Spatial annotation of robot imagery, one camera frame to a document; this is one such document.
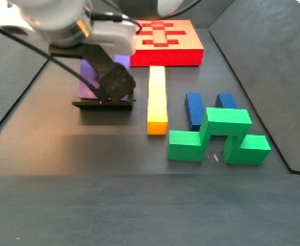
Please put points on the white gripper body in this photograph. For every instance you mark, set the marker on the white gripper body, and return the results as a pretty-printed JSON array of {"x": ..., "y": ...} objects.
[{"x": 62, "y": 23}]

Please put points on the purple U-shaped block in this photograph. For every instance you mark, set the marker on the purple U-shaped block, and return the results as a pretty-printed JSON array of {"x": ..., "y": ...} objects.
[{"x": 89, "y": 74}]

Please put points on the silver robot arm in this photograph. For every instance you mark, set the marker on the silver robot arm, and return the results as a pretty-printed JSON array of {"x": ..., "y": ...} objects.
[{"x": 145, "y": 9}]

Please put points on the red board with recesses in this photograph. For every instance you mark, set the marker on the red board with recesses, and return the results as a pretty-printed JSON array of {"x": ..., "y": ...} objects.
[{"x": 167, "y": 43}]

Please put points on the black fixture stand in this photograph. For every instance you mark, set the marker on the black fixture stand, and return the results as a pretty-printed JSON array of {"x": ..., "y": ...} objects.
[{"x": 93, "y": 104}]

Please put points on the yellow long bar block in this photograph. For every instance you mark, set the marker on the yellow long bar block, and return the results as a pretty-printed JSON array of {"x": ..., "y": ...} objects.
[{"x": 157, "y": 112}]

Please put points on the blue U-shaped block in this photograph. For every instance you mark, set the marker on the blue U-shaped block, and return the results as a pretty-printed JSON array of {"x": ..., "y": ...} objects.
[{"x": 195, "y": 107}]

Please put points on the green arch block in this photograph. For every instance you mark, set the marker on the green arch block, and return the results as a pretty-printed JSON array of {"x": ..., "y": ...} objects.
[{"x": 243, "y": 148}]

